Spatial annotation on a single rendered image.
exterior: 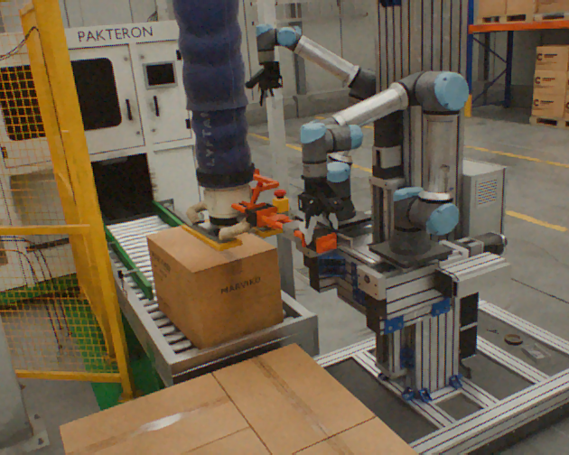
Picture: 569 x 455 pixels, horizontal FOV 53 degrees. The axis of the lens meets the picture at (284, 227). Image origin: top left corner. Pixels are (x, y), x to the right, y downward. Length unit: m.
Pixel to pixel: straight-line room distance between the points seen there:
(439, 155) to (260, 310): 1.09
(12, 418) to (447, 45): 2.61
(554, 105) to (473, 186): 7.71
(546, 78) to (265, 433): 8.73
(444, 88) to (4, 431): 2.56
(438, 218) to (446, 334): 0.86
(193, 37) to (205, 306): 1.07
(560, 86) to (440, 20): 7.80
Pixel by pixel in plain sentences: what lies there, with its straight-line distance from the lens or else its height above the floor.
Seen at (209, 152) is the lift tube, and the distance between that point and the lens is 2.12.
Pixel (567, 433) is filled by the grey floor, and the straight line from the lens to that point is 3.05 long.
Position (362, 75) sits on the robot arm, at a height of 1.65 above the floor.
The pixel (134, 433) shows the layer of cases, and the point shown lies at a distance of 2.21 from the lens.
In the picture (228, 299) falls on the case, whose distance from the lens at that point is 2.45.
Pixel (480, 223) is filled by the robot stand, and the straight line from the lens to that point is 2.53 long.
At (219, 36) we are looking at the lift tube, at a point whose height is 1.84.
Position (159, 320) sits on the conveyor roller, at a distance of 2.89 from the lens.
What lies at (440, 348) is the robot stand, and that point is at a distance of 2.70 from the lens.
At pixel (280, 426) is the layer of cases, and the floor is 0.54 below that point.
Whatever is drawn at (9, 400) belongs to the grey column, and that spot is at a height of 0.26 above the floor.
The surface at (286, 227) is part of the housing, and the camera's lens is 1.86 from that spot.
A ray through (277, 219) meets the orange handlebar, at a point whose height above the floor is 1.24.
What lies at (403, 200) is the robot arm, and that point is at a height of 1.24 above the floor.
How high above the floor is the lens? 1.86
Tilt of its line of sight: 20 degrees down
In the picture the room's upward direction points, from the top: 5 degrees counter-clockwise
